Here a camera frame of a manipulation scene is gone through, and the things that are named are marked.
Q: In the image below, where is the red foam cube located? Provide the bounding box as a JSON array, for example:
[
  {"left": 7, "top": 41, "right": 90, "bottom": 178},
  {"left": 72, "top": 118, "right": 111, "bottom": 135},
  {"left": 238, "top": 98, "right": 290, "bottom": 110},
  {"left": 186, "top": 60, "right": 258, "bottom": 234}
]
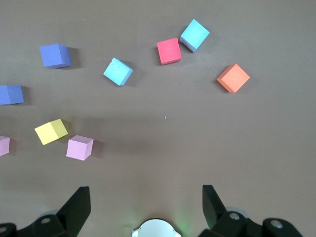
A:
[{"left": 156, "top": 37, "right": 182, "bottom": 66}]

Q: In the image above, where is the pink foam cube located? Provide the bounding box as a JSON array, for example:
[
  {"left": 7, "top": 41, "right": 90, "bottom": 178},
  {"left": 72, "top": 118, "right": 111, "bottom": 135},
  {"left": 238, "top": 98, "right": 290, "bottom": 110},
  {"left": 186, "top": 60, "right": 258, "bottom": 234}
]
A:
[
  {"left": 0, "top": 135, "right": 11, "bottom": 157},
  {"left": 66, "top": 135, "right": 95, "bottom": 161}
]

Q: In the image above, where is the yellow foam cube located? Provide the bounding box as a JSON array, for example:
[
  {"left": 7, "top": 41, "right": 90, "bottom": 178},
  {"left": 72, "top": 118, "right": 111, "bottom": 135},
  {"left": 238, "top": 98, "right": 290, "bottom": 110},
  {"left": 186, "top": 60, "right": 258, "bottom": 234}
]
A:
[{"left": 34, "top": 118, "right": 69, "bottom": 146}]

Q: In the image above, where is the brown table mat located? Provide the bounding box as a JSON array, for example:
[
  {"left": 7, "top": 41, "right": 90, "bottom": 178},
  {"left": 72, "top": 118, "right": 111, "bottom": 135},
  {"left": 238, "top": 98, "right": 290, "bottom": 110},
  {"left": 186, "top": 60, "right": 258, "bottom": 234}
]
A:
[{"left": 0, "top": 0, "right": 316, "bottom": 237}]

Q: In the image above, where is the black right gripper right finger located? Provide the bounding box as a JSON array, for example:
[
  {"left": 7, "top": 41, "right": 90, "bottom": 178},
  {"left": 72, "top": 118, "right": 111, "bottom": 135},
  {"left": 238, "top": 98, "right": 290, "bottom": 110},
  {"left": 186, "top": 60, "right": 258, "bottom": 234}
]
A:
[{"left": 198, "top": 184, "right": 305, "bottom": 237}]

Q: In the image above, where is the light blue foam cube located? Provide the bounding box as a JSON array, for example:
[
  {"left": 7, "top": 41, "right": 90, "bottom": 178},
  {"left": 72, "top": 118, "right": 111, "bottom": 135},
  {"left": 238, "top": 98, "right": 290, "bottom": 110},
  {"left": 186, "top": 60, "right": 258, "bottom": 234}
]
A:
[
  {"left": 179, "top": 18, "right": 210, "bottom": 53},
  {"left": 103, "top": 57, "right": 134, "bottom": 87}
]

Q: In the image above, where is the purple foam cube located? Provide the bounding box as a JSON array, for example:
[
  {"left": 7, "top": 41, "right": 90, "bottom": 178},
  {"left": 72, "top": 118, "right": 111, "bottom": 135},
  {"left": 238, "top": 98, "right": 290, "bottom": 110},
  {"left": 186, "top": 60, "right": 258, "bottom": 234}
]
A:
[
  {"left": 0, "top": 85, "right": 25, "bottom": 106},
  {"left": 39, "top": 43, "right": 73, "bottom": 69}
]

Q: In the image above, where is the orange foam cube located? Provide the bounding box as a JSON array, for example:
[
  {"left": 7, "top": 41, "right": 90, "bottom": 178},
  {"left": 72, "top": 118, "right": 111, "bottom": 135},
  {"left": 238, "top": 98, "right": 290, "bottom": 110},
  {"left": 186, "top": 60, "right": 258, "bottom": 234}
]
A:
[{"left": 216, "top": 63, "right": 251, "bottom": 94}]

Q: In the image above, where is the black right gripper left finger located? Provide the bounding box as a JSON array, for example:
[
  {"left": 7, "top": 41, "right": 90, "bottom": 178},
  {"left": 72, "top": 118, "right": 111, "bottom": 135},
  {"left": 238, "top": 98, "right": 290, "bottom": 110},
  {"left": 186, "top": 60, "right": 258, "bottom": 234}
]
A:
[{"left": 0, "top": 186, "right": 91, "bottom": 237}]

